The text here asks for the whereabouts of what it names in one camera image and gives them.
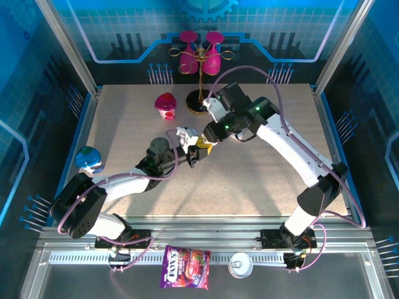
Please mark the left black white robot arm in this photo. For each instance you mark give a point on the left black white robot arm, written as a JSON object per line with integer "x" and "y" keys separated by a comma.
{"x": 81, "y": 205}

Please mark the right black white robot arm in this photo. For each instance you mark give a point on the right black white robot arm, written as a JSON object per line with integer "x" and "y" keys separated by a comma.
{"x": 318, "y": 196}

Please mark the gold glass rack stand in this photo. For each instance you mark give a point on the gold glass rack stand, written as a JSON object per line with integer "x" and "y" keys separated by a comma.
{"x": 196, "y": 104}

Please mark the pink heart-shaped cup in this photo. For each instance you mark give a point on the pink heart-shaped cup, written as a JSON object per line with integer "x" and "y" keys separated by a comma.
{"x": 166, "y": 106}

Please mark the blue round cup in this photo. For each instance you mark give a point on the blue round cup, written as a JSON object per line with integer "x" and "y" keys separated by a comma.
{"x": 88, "y": 157}

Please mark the pink wine glass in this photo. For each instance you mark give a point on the pink wine glass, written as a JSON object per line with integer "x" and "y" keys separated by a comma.
{"x": 188, "y": 54}
{"x": 214, "y": 56}

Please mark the black connector box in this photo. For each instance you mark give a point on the black connector box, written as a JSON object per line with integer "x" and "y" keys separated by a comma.
{"x": 120, "y": 258}
{"x": 293, "y": 260}

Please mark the purple Fox's candy bag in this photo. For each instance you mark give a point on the purple Fox's candy bag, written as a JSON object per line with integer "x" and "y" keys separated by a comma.
{"x": 184, "y": 268}

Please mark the silver drink can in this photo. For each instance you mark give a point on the silver drink can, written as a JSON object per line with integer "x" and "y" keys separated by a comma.
{"x": 240, "y": 264}

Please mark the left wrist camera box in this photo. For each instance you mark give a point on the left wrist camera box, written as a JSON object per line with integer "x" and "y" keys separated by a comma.
{"x": 187, "y": 138}

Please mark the aluminium profile frame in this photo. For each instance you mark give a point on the aluminium profile frame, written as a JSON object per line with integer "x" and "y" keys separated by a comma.
{"x": 199, "y": 225}

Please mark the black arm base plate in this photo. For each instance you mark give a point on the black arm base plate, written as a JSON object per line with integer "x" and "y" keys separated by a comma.
{"x": 271, "y": 240}
{"x": 140, "y": 241}

